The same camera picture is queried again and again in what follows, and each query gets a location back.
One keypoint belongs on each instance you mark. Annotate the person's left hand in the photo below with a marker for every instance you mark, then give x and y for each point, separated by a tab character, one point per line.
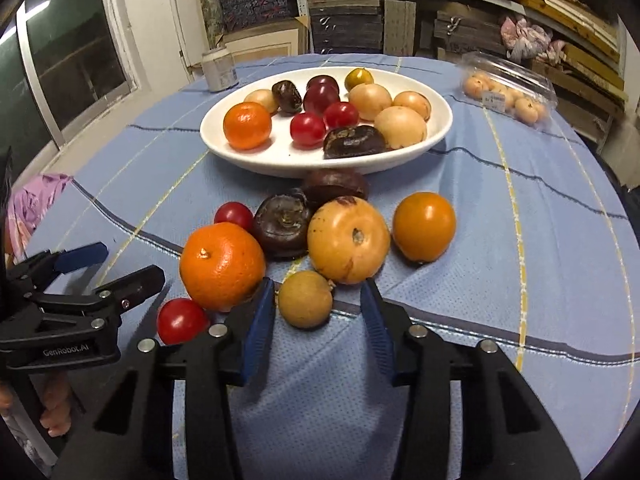
55	410

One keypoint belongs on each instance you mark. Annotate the pink plastic bag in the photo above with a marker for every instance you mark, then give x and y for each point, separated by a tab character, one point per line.
530	40

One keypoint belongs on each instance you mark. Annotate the grey upright board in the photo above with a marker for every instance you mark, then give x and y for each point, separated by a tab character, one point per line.
399	27

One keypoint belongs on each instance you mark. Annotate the pink purple cloth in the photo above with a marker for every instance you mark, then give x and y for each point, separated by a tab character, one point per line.
35	205

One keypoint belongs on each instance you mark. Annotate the dark brown water chestnut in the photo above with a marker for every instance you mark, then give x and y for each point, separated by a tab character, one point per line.
354	142
286	96
282	225
334	186

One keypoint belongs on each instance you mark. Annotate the cardboard box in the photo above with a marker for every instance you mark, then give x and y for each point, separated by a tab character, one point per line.
260	45

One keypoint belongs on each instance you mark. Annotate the pile of small pale fruits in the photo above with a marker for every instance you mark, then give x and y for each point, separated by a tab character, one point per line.
505	97

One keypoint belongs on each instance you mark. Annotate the yellow cherry tomato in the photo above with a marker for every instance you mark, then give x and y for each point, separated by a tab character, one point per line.
359	78

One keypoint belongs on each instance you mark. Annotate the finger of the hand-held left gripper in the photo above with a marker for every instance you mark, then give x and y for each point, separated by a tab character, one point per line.
80	256
135	285

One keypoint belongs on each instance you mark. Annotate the stack of dark mats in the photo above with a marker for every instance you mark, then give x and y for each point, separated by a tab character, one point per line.
345	20

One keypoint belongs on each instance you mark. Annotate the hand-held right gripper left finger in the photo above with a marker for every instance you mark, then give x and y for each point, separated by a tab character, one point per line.
260	325

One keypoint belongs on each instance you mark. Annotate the white framed glass window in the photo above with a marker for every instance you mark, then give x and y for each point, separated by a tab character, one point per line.
65	60

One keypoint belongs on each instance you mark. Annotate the white plate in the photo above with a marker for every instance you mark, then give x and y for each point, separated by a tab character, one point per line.
250	160

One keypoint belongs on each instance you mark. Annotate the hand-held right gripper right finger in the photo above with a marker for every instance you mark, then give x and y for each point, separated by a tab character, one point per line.
377	330

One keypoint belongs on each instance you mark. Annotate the red cherry tomato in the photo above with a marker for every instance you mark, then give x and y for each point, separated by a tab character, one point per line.
181	321
234	216
341	115
307	128

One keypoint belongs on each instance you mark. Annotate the stack of yellow boards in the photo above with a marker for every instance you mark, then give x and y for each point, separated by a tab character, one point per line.
570	15

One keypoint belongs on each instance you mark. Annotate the large beige round fruit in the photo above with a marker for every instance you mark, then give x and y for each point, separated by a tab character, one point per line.
348	240

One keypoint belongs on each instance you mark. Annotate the dark red plum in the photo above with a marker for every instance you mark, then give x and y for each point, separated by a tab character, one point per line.
320	100
322	82

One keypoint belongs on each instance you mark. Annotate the orange mandarin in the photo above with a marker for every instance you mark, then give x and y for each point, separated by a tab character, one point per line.
222	265
247	126

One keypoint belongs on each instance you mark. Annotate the small brown longan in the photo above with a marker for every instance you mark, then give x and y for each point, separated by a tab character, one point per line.
305	299

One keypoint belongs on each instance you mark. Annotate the orange tomato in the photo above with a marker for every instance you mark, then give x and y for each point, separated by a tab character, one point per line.
424	226

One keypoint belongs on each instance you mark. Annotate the clear plastic fruit box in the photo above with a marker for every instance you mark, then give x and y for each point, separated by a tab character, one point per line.
515	72

